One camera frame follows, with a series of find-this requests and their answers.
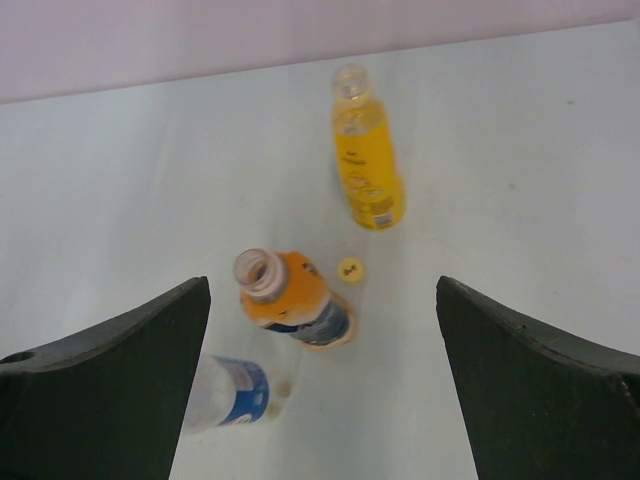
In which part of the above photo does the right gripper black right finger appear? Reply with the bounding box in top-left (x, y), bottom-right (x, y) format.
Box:
top-left (436, 277), bottom-right (639, 479)

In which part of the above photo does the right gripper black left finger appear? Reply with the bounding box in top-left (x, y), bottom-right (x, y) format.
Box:
top-left (1, 277), bottom-right (210, 479)

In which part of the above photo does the clear pepsi bottle blue cap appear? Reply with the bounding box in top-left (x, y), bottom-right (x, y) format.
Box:
top-left (182, 354), bottom-right (293, 433)

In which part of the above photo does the orange drink bottle white cap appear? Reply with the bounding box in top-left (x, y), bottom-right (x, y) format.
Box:
top-left (233, 249), bottom-right (358, 351)

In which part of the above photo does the yellow bottle cap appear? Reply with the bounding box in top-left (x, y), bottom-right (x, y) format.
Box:
top-left (337, 257), bottom-right (366, 284)

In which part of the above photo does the yellow honey pomelo bottle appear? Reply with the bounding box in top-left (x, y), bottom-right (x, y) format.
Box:
top-left (332, 63), bottom-right (406, 231)

